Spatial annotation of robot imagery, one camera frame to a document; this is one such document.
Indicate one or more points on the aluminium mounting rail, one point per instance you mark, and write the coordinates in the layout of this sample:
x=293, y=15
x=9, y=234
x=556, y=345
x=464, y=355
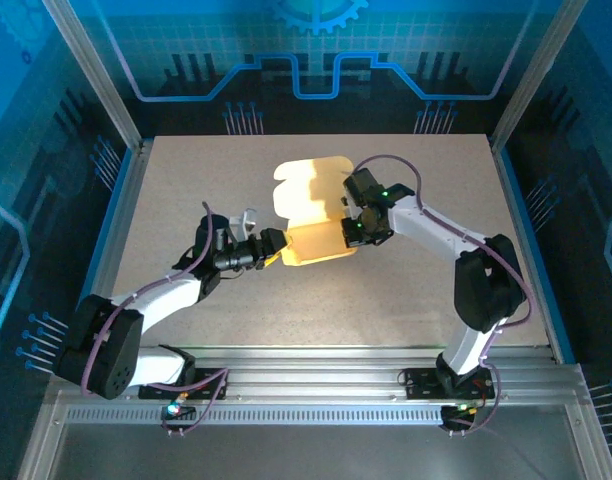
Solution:
x=311, y=375

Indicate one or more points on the aluminium frame post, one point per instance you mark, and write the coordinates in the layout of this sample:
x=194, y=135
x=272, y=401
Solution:
x=536, y=75
x=97, y=75

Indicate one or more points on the small LED controller board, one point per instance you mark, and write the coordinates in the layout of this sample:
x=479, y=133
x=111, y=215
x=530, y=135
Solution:
x=175, y=410
x=461, y=410

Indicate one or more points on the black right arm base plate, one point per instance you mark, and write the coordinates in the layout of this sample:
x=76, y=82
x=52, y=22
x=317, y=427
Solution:
x=418, y=385

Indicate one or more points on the grey metal panel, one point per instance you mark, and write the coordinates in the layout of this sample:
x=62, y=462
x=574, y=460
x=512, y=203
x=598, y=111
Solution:
x=311, y=450

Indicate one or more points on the yellow paper box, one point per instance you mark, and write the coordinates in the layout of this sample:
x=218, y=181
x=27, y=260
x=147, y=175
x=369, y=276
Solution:
x=316, y=240

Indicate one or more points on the aluminium side rail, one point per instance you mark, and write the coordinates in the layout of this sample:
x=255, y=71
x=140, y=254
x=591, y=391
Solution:
x=522, y=240
x=115, y=250

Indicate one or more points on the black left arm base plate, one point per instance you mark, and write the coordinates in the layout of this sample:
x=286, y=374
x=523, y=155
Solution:
x=151, y=392

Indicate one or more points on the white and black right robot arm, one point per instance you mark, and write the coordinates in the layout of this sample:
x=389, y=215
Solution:
x=436, y=225

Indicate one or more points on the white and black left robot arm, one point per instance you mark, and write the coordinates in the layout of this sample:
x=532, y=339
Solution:
x=171, y=297

